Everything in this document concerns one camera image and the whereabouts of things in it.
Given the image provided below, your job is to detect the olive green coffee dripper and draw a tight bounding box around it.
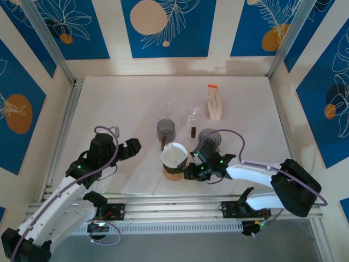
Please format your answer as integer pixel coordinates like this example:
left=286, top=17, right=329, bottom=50
left=163, top=160, right=188, bottom=175

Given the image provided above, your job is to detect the grey smoked coffee dripper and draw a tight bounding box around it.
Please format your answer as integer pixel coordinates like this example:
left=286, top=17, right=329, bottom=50
left=198, top=128, right=222, bottom=153

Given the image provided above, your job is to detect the wide aluminium base rail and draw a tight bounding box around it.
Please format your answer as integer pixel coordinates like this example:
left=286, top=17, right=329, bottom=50
left=28, top=192, right=324, bottom=227

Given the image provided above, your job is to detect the aluminium side rail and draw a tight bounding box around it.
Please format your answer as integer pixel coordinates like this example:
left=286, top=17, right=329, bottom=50
left=40, top=78, right=82, bottom=203
left=268, top=78, right=332, bottom=262

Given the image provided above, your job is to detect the white slotted cable duct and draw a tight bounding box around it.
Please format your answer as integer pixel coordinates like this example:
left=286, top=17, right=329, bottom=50
left=68, top=221, right=244, bottom=236

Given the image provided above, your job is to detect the grey glass server wooden handle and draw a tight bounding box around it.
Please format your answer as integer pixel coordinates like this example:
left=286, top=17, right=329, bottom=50
left=157, top=118, right=177, bottom=151

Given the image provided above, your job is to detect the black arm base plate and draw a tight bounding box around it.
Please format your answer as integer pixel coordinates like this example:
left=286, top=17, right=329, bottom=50
left=221, top=200, right=272, bottom=219
left=94, top=202, right=127, bottom=221

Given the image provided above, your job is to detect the purple cable loop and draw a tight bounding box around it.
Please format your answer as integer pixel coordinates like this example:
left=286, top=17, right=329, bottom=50
left=88, top=219, right=122, bottom=246

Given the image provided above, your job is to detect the white paper coffee filter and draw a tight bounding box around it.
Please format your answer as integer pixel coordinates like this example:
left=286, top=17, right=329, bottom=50
left=160, top=141, right=189, bottom=169

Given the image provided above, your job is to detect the aluminium frame post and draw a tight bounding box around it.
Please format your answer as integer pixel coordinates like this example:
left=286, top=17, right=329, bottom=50
left=267, top=0, right=311, bottom=80
left=19, top=0, right=77, bottom=86

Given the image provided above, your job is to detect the white orange filter pack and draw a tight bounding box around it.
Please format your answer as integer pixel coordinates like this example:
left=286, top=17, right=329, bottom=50
left=207, top=83, right=223, bottom=121

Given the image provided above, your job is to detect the clear glass dripper wooden handle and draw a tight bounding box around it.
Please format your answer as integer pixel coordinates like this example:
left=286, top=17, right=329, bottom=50
left=183, top=102, right=203, bottom=140

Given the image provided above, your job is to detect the thin black cable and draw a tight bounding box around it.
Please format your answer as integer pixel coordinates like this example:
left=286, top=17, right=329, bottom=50
left=204, top=174, right=227, bottom=185
left=97, top=164, right=118, bottom=181

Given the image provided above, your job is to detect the orange glass carafe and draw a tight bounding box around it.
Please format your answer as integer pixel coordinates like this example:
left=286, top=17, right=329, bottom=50
left=163, top=169, right=185, bottom=182

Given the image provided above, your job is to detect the clear glass carafe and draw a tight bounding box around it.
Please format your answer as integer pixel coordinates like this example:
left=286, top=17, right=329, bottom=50
left=159, top=101, right=175, bottom=121

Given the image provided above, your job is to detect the black controller board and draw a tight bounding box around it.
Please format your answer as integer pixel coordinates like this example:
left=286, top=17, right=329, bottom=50
left=87, top=218, right=110, bottom=241
left=241, top=219, right=273, bottom=237

